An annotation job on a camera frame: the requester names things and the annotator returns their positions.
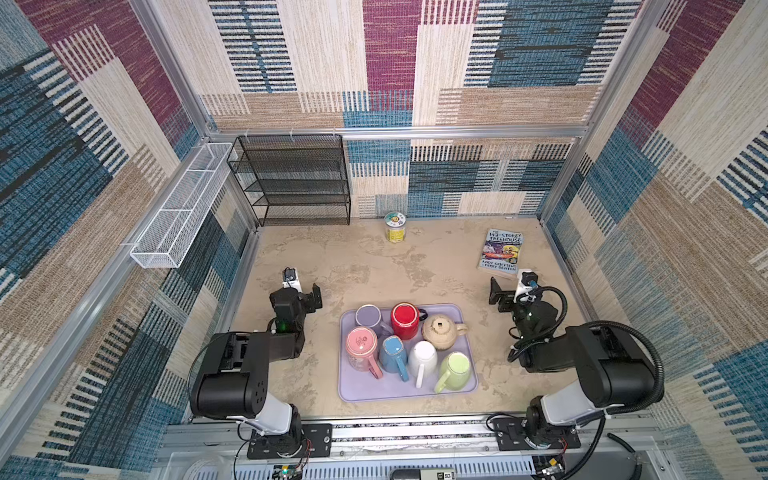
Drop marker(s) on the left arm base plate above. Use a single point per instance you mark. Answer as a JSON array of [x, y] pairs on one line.
[[312, 440]]

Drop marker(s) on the pink patterned mug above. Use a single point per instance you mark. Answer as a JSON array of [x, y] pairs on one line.
[[361, 346]]

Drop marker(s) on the lavender plastic tray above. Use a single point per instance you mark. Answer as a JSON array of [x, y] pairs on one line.
[[358, 386]]

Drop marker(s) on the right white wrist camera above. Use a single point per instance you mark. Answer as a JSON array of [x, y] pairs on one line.
[[527, 284]]

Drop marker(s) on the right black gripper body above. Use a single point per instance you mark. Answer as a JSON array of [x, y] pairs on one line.
[[505, 297]]

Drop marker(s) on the blue flowered mug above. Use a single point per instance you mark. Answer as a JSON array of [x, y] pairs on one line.
[[393, 357]]

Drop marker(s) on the colourful paperback book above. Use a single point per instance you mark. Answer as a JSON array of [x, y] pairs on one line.
[[501, 250]]

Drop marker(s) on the lavender mug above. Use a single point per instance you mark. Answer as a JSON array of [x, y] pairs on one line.
[[371, 317]]

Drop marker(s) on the white wire mesh basket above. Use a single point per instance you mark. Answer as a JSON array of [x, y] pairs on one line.
[[167, 239]]

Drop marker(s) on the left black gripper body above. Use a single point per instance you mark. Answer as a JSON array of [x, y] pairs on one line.
[[308, 297]]

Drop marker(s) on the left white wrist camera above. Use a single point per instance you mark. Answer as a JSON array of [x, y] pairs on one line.
[[290, 279]]

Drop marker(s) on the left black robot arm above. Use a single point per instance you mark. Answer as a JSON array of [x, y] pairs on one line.
[[232, 381]]

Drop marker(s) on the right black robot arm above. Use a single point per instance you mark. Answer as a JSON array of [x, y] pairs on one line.
[[618, 369]]

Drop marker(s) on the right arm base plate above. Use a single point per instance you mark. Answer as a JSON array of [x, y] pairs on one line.
[[513, 433]]

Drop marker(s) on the white mug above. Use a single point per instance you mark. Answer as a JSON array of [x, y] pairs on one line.
[[422, 362]]

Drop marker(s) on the red mug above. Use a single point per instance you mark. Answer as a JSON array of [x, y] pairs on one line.
[[405, 320]]

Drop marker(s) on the black wire shelf rack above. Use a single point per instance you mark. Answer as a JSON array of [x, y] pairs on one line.
[[293, 179]]

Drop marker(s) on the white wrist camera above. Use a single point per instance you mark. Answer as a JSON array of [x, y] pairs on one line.
[[290, 279], [527, 284]]

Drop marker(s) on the light green mug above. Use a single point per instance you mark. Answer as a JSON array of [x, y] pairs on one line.
[[455, 372]]

